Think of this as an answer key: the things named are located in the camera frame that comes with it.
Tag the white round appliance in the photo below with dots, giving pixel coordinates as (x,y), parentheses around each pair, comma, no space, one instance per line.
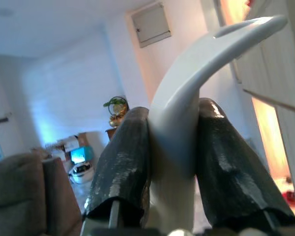
(81,172)

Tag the brown wooden cabinet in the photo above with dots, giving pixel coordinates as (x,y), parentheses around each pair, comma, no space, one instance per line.
(111,133)

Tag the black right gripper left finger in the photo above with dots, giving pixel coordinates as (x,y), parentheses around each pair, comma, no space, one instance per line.
(123,159)

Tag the grey fabric sofa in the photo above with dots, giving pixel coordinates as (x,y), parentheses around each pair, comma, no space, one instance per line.
(14,191)

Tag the green plant ornament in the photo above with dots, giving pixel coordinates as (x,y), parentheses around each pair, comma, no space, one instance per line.
(116,108)

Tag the grey wall panel box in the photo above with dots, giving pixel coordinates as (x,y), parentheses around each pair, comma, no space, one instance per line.
(151,24)

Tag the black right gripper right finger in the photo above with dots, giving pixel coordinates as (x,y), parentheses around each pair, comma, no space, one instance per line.
(231,172)

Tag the teal box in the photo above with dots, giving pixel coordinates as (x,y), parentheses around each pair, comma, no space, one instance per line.
(84,155)

